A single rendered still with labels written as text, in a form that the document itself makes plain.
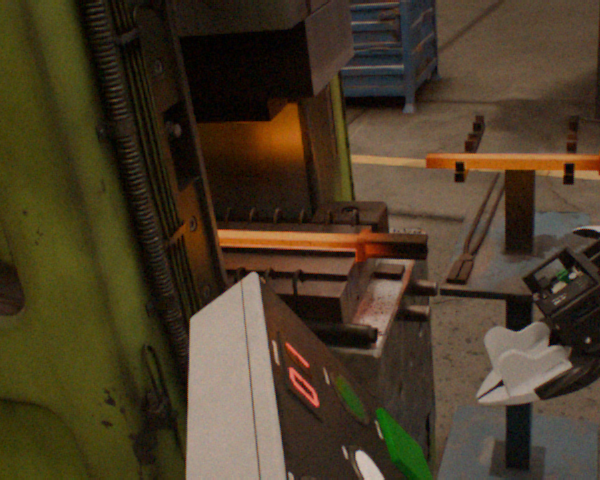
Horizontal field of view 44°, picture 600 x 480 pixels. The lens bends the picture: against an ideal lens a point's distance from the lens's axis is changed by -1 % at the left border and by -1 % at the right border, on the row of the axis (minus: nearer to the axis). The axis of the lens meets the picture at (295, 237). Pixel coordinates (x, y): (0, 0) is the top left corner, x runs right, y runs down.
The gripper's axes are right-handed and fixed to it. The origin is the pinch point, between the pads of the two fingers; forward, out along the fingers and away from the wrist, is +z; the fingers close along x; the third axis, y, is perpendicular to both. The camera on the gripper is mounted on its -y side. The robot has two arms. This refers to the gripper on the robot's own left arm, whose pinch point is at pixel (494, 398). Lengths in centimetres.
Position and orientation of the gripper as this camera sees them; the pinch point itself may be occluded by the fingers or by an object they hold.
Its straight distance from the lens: 73.8
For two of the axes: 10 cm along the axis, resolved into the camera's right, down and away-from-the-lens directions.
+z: -7.9, 5.9, 1.9
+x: 1.1, 4.3, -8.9
